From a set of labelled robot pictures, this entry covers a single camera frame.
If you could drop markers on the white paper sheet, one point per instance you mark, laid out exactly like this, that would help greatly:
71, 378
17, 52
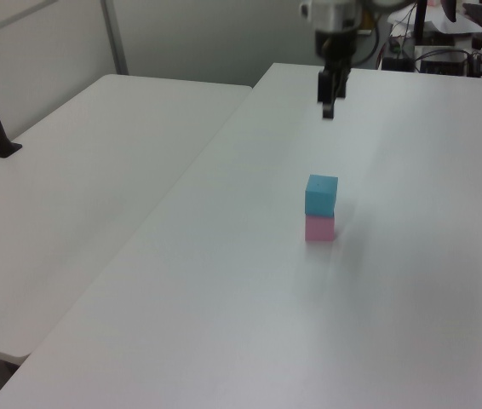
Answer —
449, 23

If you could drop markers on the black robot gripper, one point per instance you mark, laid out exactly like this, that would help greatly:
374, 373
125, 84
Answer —
336, 47

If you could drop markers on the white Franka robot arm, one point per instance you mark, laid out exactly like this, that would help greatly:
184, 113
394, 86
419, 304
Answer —
334, 13

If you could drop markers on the black electronics box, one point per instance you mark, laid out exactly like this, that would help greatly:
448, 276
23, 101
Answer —
443, 64

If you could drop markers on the small black box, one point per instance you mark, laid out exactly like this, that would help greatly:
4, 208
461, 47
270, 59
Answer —
397, 63

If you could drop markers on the blue foam cube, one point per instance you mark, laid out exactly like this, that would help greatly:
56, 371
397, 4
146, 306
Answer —
321, 196

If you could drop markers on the black upright pole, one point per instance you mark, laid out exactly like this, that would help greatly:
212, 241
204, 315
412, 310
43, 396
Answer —
420, 21

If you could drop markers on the pink foam cube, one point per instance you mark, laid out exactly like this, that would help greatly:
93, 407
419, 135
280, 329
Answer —
319, 228

